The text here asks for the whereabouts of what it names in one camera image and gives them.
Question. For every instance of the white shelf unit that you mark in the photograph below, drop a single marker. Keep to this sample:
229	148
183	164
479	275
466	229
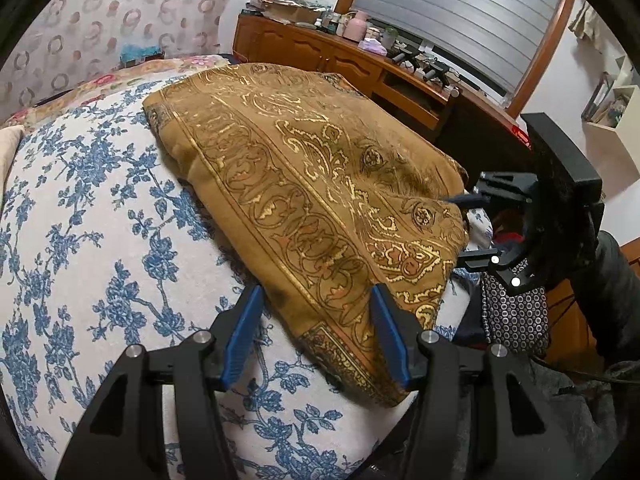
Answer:
612	112

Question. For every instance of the brown gold patterned cloth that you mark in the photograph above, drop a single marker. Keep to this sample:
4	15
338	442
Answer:
322	194

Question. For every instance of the blue folded cloth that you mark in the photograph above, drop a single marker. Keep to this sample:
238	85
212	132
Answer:
131	55

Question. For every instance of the wooden sideboard cabinet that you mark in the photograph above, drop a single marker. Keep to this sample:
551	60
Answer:
421	106

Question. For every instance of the white blue floral sheet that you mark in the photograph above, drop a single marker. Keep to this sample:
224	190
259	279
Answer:
103	246

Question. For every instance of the purple small object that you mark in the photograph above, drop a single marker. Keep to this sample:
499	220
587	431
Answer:
373	46

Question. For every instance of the black white patterned garment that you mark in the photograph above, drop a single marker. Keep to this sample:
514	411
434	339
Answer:
518	322

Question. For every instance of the circle patterned curtain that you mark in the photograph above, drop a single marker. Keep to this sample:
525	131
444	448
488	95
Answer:
72	41

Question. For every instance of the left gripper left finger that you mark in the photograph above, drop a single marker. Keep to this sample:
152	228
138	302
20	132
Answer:
121	434

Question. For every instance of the grey window blind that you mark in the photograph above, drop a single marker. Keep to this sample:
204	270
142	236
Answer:
499	38

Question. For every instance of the pink bottle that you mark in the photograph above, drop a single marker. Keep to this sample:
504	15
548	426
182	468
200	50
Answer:
356	28

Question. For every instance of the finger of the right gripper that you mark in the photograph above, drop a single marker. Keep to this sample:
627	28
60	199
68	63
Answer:
495	189
509	266

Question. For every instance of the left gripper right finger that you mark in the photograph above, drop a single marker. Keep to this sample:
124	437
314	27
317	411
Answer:
513	434

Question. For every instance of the beige cloth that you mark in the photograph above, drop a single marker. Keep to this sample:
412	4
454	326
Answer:
10	138

